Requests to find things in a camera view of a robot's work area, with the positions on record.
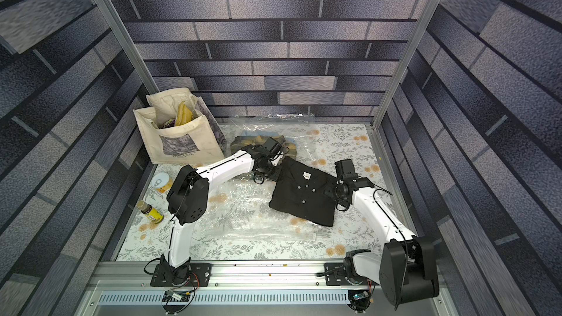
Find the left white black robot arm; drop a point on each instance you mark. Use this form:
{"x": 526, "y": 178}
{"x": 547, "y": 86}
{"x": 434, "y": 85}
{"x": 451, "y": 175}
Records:
{"x": 189, "y": 195}

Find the clear plastic vacuum bag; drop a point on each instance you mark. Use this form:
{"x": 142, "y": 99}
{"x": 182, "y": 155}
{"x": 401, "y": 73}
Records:
{"x": 239, "y": 209}

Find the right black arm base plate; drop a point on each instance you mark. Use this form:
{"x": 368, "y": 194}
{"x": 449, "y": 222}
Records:
{"x": 334, "y": 274}

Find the floral patterned table cloth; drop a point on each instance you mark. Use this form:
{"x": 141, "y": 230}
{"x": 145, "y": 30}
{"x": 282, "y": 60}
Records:
{"x": 349, "y": 232}

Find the yellow snack packet in tote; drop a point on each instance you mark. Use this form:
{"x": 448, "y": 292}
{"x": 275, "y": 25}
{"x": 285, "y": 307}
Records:
{"x": 184, "y": 115}

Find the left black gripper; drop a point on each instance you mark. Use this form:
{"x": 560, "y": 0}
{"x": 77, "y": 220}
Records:
{"x": 275, "y": 175}

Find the aluminium front rail frame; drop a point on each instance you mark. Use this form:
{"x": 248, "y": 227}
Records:
{"x": 243, "y": 283}

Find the small circuit board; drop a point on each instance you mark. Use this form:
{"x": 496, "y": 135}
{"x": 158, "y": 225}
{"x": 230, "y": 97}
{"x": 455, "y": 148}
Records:
{"x": 359, "y": 301}
{"x": 176, "y": 296}

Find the beige canvas tote bag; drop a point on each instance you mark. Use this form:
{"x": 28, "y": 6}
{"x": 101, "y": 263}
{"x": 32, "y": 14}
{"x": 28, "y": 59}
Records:
{"x": 200, "y": 141}

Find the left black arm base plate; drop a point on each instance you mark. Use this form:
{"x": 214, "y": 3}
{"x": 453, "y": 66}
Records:
{"x": 197, "y": 273}

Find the yellow black plaid shirt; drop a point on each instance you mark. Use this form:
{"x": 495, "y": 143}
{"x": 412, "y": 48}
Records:
{"x": 241, "y": 141}

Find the black tray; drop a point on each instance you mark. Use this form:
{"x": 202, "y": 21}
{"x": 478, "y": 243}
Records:
{"x": 305, "y": 192}

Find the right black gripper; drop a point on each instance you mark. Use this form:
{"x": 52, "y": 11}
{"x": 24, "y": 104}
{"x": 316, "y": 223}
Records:
{"x": 341, "y": 192}

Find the left small circuit board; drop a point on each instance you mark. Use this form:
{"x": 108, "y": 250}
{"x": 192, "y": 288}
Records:
{"x": 176, "y": 296}

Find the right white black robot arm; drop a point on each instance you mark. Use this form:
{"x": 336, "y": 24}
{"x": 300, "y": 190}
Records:
{"x": 406, "y": 270}

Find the right small circuit board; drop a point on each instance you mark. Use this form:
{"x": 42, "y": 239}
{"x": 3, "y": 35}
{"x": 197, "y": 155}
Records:
{"x": 359, "y": 301}

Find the small yellow capped bottle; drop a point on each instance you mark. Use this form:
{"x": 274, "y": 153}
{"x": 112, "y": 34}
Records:
{"x": 149, "y": 211}

